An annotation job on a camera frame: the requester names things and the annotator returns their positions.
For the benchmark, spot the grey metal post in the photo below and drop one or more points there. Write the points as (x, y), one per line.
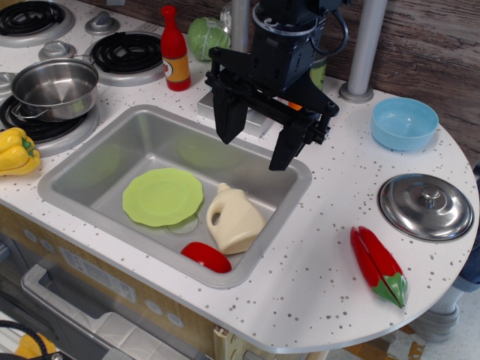
(357, 89)

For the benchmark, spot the green label toy can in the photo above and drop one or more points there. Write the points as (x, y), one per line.
(318, 71)

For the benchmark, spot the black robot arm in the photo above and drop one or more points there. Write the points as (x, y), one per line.
(296, 9)

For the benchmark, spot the steel toy pot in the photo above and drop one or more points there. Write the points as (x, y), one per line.
(55, 90)

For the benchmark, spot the grey oven door handle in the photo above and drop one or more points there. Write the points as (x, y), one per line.
(107, 335)

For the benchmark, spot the grey toy sink basin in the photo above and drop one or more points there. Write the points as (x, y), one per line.
(90, 182)

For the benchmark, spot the green plastic plate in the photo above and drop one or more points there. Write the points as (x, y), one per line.
(162, 197)

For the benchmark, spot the grey stove knob middle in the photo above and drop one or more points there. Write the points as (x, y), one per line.
(57, 49)

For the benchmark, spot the red toy sauce bottle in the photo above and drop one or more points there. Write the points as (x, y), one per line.
(174, 52)

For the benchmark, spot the grey stove knob back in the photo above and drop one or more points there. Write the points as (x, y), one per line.
(102, 24)

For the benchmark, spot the light blue plastic bowl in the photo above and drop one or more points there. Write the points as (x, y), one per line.
(403, 124)

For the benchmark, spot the cream toy detergent jug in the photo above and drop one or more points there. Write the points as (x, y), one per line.
(233, 221)

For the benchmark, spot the black coil burner back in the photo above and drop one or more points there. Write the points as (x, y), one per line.
(34, 23)

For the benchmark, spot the green toy cabbage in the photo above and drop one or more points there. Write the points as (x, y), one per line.
(205, 33)

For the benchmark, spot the orange toy carrot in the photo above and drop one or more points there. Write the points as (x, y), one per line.
(290, 104)

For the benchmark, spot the red toy chili pepper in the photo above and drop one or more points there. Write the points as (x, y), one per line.
(379, 268)

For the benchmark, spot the grey stove knob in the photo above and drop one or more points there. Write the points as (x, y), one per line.
(102, 24)
(57, 49)

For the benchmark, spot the black coil burner front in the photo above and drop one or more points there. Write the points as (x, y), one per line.
(50, 138)

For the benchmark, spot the steel pot lid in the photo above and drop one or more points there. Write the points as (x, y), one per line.
(425, 207)

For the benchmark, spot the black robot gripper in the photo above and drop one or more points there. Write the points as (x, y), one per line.
(285, 44)

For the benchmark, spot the grey toy faucet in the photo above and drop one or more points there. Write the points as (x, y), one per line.
(239, 20)

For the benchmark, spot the yellow toy bell pepper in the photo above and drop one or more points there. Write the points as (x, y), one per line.
(18, 153)

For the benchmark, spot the red toy tomato half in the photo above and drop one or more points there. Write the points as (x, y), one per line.
(207, 256)

